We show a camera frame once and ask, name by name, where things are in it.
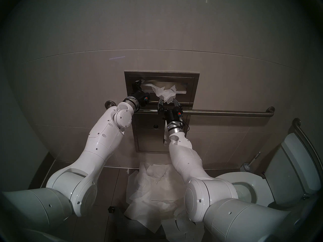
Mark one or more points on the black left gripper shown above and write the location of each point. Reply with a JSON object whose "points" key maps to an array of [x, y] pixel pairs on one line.
{"points": [[141, 95]]}

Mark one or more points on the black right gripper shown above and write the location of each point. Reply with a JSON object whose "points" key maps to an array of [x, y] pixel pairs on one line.
{"points": [[171, 113]]}

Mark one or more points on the thin white toilet seat cover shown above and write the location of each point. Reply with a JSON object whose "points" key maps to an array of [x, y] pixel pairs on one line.
{"points": [[165, 92]]}

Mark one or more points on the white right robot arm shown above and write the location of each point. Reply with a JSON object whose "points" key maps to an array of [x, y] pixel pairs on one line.
{"points": [[214, 193]]}

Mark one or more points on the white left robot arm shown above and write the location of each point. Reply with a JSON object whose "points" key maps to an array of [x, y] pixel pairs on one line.
{"points": [[96, 148]]}

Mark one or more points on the white toilet paper roll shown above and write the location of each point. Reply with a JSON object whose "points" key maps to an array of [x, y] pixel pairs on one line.
{"points": [[166, 135]]}

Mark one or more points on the toilet brush with holder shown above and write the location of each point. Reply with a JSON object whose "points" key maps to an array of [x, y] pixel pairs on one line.
{"points": [[249, 164]]}

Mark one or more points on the white seat cover with cutouts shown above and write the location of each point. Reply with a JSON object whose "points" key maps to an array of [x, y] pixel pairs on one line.
{"points": [[176, 229]]}

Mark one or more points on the long steel grab bar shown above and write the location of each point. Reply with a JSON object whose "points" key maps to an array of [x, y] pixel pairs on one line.
{"points": [[227, 113]]}

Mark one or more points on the crumpled white paper sheet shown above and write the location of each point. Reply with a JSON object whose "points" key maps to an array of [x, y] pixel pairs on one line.
{"points": [[157, 172]]}

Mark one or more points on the pile of white paper covers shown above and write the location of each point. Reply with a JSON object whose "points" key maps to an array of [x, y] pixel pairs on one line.
{"points": [[151, 196]]}

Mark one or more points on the small black floor knob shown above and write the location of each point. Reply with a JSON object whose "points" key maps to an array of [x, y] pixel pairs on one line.
{"points": [[111, 210]]}

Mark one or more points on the short steel grab bar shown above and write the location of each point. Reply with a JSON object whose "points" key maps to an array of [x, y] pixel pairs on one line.
{"points": [[306, 140]]}

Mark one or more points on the stainless steel wall dispenser unit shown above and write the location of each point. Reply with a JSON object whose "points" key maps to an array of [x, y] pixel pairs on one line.
{"points": [[151, 140]]}

